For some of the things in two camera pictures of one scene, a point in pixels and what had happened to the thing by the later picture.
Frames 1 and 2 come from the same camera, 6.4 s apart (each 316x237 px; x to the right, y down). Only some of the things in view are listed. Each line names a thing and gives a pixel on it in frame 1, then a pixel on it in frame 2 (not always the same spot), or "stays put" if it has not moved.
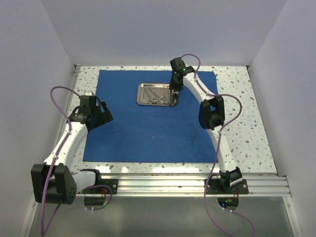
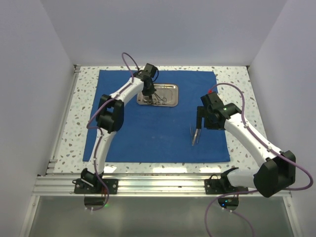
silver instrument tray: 154,94 stays put
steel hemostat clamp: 160,100 stays put
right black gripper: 172,86 to 202,113
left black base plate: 113,183 stays put
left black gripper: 105,117 to 150,92
